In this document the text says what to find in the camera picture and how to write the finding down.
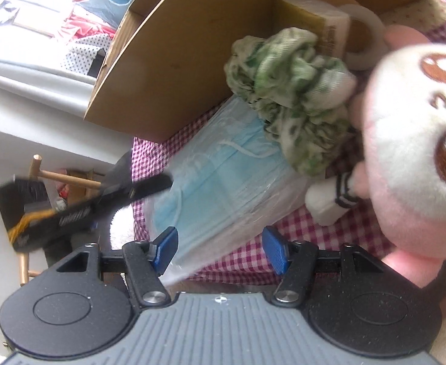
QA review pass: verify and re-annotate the blue face mask pack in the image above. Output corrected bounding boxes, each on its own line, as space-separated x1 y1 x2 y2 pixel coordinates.
144 96 315 285

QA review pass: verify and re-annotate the green floral scrunchie cloth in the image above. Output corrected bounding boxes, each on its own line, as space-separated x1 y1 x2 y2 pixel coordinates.
224 27 358 176

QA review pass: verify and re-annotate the pink white plush toy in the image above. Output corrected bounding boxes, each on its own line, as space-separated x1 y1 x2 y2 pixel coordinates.
305 25 446 287

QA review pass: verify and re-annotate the brown tissue pack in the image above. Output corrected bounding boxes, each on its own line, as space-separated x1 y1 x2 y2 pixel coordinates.
273 0 351 58

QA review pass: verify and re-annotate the polka dot white garment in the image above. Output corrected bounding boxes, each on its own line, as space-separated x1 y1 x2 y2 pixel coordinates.
61 34 112 78

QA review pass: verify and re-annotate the brown cardboard box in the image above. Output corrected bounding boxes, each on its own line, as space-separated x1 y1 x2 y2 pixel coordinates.
84 0 416 143

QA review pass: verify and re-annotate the pink hanging garment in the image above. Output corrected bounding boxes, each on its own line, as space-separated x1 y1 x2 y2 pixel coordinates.
57 12 116 40

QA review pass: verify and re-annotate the white tape roll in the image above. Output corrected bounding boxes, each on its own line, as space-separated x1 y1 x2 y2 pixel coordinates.
338 4 388 71

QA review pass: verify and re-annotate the wooden chair frame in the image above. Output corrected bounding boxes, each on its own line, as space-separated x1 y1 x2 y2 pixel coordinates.
18 154 101 286

